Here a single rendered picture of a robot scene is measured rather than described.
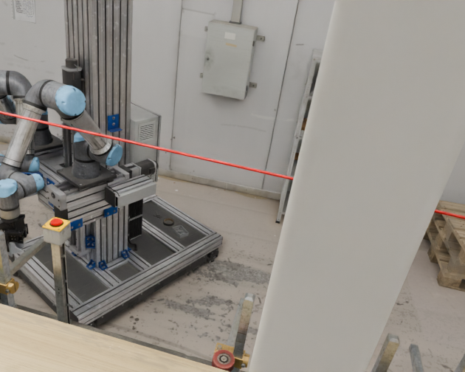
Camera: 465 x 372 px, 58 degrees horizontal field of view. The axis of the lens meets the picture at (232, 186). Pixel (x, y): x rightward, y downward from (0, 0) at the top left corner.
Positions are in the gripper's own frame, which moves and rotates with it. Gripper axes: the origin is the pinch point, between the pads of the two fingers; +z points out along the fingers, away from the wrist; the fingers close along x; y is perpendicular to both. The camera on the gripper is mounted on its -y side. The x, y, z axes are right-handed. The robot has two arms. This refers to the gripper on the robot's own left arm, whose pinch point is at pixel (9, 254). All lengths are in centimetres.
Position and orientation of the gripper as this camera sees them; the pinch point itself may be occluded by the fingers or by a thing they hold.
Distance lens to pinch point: 206.8
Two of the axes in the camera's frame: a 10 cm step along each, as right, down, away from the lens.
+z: -1.4, 8.7, 4.7
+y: 9.8, 0.6, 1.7
